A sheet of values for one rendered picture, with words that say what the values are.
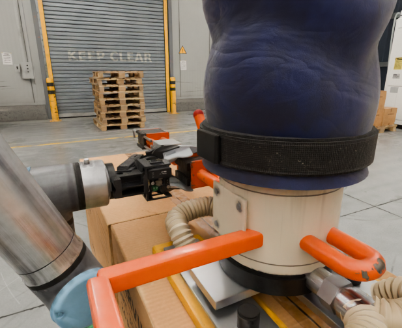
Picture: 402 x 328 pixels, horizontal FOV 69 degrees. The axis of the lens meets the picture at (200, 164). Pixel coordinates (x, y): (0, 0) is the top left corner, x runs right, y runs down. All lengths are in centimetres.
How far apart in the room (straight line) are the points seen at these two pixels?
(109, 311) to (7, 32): 943
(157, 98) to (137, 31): 206
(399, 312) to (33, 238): 42
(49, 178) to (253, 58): 39
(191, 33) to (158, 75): 181
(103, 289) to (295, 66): 27
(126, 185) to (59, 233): 17
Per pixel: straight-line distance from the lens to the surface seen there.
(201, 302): 45
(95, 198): 56
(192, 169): 60
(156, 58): 993
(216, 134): 33
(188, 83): 1043
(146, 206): 78
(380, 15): 35
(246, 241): 37
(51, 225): 43
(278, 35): 32
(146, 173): 56
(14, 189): 41
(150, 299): 50
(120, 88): 708
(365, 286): 53
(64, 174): 56
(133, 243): 63
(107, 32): 964
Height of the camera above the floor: 127
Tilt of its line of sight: 17 degrees down
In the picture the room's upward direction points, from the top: straight up
